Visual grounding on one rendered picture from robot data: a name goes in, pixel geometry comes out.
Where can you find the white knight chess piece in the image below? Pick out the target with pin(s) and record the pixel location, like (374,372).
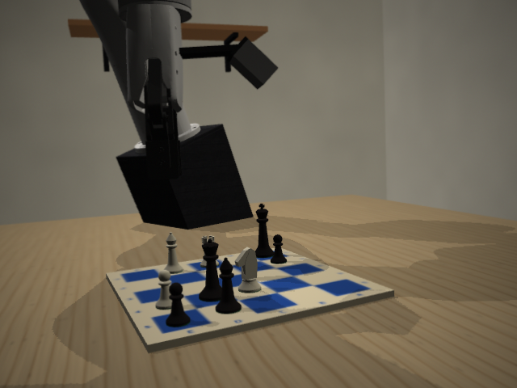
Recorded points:
(247,259)

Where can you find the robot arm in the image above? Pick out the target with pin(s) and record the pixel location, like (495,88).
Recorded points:
(245,57)

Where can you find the black pawn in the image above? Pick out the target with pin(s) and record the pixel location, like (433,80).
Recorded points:
(177,317)
(278,257)

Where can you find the black king chess piece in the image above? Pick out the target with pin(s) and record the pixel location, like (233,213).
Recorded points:
(263,250)

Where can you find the black bishop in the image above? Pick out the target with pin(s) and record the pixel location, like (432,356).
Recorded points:
(228,304)

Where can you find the white rook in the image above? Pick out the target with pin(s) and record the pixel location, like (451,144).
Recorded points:
(205,240)

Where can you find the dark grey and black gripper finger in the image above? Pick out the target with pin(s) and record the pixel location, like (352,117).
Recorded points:
(176,137)
(161,148)

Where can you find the white chess pawn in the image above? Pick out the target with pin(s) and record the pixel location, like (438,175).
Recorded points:
(164,303)

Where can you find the white bishop chess piece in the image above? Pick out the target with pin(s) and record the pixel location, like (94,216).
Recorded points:
(173,265)

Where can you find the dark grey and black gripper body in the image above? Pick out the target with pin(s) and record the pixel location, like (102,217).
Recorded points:
(153,31)

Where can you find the blue and cream chessboard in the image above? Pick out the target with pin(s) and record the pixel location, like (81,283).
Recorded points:
(300,288)

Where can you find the black chess queen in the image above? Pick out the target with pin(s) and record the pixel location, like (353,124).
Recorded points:
(212,289)

